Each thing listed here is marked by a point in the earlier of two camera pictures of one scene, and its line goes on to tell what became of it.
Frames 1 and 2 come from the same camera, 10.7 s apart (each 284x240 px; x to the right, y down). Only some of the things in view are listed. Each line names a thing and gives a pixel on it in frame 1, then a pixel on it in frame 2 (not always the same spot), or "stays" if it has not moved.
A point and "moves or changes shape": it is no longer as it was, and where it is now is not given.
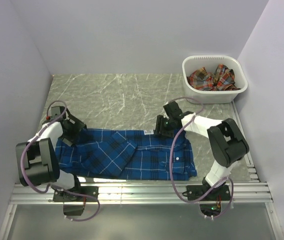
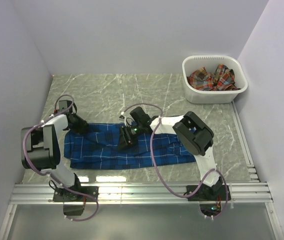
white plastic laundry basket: [213, 79] stays
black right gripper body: [165, 126] -> [133, 132]
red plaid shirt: [223, 79] stays
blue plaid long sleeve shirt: [126, 154] moves or changes shape
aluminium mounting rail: [248, 193] stays
